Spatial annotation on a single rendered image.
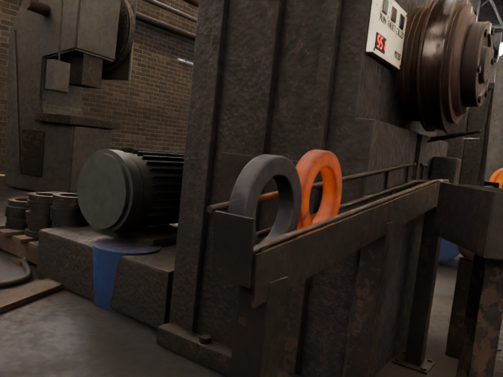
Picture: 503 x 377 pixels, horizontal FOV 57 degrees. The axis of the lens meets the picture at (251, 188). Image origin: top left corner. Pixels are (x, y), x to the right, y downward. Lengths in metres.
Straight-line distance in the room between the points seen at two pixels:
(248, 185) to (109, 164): 1.49
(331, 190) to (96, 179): 1.42
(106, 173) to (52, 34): 3.61
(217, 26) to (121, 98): 6.81
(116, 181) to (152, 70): 6.86
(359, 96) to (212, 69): 0.53
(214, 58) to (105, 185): 0.83
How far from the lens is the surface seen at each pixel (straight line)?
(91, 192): 2.25
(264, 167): 0.73
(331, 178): 0.99
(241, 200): 0.71
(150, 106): 8.85
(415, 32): 1.69
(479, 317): 1.26
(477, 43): 1.69
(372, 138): 1.36
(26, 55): 5.88
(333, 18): 1.44
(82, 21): 5.46
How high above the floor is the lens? 0.76
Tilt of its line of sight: 5 degrees down
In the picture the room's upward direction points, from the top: 6 degrees clockwise
